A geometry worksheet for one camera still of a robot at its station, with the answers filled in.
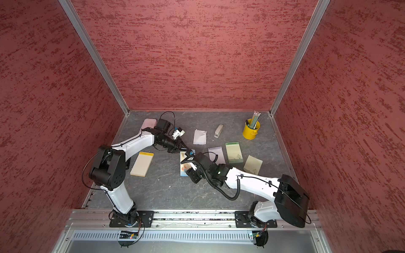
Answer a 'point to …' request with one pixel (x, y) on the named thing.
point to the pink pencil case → (148, 122)
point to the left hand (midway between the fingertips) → (187, 152)
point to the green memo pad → (233, 152)
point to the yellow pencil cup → (249, 133)
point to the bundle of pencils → (254, 120)
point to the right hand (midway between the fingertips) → (191, 172)
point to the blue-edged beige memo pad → (184, 167)
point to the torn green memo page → (252, 165)
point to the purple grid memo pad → (218, 151)
